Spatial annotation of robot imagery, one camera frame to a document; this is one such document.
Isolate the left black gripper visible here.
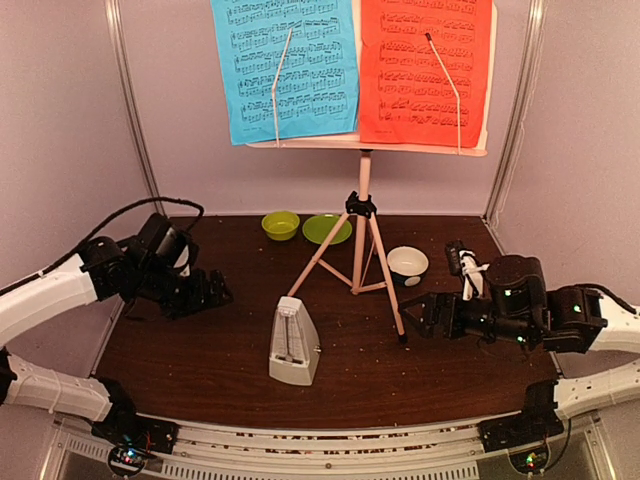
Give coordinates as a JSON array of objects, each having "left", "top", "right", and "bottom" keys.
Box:
[{"left": 134, "top": 262, "right": 234, "bottom": 322}]

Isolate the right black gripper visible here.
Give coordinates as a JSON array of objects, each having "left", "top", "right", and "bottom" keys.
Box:
[{"left": 398, "top": 292, "right": 536, "bottom": 348}]

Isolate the pink music stand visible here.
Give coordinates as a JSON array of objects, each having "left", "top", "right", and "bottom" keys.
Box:
[{"left": 244, "top": 0, "right": 499, "bottom": 345}]

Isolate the white metronome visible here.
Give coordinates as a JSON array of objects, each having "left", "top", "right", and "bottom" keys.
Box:
[{"left": 269, "top": 296, "right": 321, "bottom": 386}]

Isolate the red sheet music paper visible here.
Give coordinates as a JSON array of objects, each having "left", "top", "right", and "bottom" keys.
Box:
[{"left": 358, "top": 1, "right": 496, "bottom": 153}]

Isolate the blue sheet music paper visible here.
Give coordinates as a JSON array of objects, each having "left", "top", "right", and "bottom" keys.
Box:
[{"left": 211, "top": 0, "right": 359, "bottom": 146}]

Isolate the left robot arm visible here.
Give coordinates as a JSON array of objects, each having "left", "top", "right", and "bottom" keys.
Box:
[{"left": 1, "top": 201, "right": 233, "bottom": 444}]

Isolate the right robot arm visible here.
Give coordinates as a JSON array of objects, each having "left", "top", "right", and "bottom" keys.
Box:
[{"left": 399, "top": 255, "right": 639, "bottom": 442}]

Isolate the white and blue bowl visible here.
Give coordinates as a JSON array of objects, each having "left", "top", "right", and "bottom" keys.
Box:
[{"left": 386, "top": 246, "right": 430, "bottom": 287}]

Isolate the lime green bowl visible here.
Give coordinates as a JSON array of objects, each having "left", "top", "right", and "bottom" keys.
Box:
[{"left": 261, "top": 211, "right": 300, "bottom": 241}]

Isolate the green plate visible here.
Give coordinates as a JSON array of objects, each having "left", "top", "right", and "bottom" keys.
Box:
[{"left": 302, "top": 214, "right": 352, "bottom": 246}]

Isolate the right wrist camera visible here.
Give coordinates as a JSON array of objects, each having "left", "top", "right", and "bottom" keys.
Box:
[{"left": 445, "top": 240, "right": 489, "bottom": 301}]

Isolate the front aluminium rail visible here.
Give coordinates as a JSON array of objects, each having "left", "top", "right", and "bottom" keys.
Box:
[{"left": 39, "top": 394, "right": 616, "bottom": 480}]

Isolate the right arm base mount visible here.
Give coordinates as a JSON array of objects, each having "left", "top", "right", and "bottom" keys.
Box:
[{"left": 478, "top": 412, "right": 565, "bottom": 476}]

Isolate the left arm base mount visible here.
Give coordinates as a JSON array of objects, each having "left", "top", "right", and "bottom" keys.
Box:
[{"left": 91, "top": 415, "right": 179, "bottom": 478}]

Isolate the left aluminium frame post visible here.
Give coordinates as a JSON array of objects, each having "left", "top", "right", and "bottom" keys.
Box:
[{"left": 104, "top": 0, "right": 160, "bottom": 197}]

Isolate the aluminium frame post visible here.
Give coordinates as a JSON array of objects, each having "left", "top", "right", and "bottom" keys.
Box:
[
  {"left": 104, "top": 0, "right": 160, "bottom": 197},
  {"left": 484, "top": 0, "right": 548, "bottom": 233}
]

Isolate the right aluminium frame post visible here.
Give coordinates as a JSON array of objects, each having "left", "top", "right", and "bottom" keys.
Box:
[{"left": 484, "top": 0, "right": 548, "bottom": 233}]

